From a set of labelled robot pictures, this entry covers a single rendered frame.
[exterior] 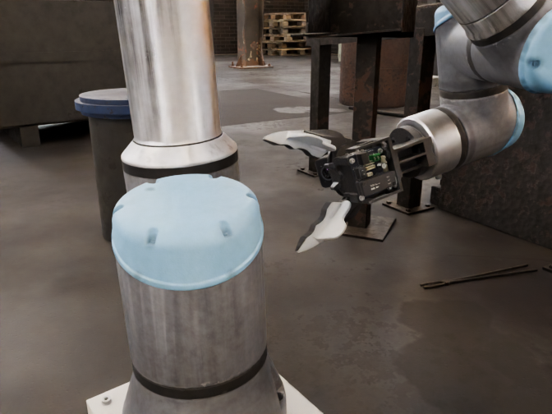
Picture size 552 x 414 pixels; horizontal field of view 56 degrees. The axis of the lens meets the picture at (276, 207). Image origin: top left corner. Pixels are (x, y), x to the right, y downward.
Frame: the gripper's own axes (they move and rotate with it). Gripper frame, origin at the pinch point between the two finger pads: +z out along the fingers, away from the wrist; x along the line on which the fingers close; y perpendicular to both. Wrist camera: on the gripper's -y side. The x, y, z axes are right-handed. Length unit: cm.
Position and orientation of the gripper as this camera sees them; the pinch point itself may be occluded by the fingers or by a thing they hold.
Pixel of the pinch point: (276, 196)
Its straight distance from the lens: 65.9
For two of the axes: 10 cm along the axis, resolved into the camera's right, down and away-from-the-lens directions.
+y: 3.7, 0.7, -9.2
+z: -8.8, 3.3, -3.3
